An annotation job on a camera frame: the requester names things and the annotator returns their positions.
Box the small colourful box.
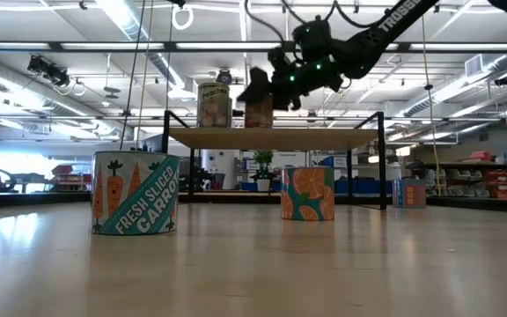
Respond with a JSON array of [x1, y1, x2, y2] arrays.
[[392, 178, 428, 210]]

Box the orange slices label can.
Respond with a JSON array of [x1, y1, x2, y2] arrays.
[[280, 166, 336, 222]]

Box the white cylindrical tank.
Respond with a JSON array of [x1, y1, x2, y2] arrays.
[[200, 149, 237, 190]]

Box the white air vent grille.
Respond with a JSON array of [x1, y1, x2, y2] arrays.
[[464, 53, 484, 78]]

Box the blue storage bins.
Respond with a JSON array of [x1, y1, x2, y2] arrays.
[[334, 175, 395, 195]]

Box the black ceiling spotlights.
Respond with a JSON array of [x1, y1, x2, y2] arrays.
[[26, 55, 72, 87]]

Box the beige hanging cable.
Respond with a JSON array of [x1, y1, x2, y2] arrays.
[[136, 0, 155, 150]]

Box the yellow hanging rope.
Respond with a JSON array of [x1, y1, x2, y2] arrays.
[[419, 15, 443, 197]]

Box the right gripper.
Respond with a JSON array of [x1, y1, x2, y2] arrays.
[[237, 46, 346, 111]]

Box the peaches label tin can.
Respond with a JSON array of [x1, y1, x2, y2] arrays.
[[196, 82, 232, 129]]

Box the overhead LED light bar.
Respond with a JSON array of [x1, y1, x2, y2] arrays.
[[0, 40, 507, 54]]

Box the white hanging ring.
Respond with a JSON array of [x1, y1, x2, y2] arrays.
[[171, 4, 195, 32]]

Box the silver ventilation duct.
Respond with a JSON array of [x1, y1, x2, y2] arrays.
[[94, 0, 188, 92]]

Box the corn label tin can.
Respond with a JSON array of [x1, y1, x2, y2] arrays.
[[244, 93, 275, 129]]

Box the wooden shelf with black legs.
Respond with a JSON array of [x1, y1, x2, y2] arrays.
[[161, 109, 387, 211]]

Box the green plant in white pot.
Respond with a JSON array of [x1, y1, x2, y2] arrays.
[[249, 149, 276, 193]]

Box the sliced carrots label can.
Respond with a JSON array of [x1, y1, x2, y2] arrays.
[[91, 150, 181, 237]]

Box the dark hanging cable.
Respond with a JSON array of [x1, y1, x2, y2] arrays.
[[119, 0, 148, 151]]

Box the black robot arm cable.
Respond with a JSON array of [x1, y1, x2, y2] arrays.
[[243, 0, 385, 45]]

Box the red tool cart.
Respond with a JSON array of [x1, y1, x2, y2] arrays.
[[50, 163, 94, 193]]

